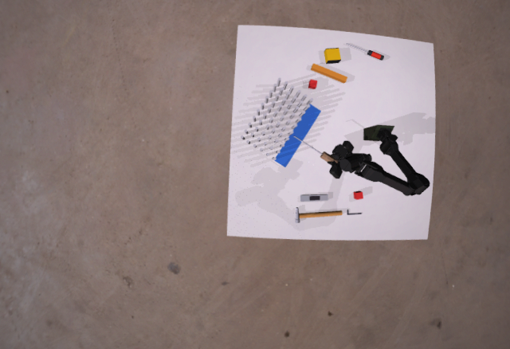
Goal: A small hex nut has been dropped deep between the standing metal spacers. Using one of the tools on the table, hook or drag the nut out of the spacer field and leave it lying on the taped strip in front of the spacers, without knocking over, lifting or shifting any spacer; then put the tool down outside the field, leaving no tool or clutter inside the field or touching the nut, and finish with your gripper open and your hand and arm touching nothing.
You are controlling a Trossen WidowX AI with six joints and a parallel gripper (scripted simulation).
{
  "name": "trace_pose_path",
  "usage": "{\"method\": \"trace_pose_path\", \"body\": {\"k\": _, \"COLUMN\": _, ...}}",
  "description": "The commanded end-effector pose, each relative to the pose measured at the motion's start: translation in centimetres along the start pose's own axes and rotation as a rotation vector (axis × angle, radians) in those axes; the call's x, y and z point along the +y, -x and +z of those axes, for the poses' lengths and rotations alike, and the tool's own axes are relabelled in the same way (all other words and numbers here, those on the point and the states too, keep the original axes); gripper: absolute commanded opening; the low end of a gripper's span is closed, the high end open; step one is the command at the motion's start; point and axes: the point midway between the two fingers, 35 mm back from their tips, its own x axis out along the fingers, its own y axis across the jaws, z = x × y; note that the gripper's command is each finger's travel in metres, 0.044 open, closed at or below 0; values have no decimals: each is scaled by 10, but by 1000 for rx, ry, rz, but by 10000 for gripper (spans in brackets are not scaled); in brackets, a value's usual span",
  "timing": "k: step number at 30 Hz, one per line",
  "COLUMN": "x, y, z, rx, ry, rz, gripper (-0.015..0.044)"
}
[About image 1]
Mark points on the red-handled metal hook tool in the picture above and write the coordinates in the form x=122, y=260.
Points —
x=371, y=53

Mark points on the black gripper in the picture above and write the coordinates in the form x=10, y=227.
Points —
x=336, y=171

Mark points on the orange rectangular bar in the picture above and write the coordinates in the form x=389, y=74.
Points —
x=329, y=73

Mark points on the blue taped strip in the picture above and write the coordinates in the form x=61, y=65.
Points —
x=300, y=131

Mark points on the wooden-handled metal hook tool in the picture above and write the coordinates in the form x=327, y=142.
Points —
x=325, y=156

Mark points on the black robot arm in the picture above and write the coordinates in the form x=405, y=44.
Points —
x=416, y=183

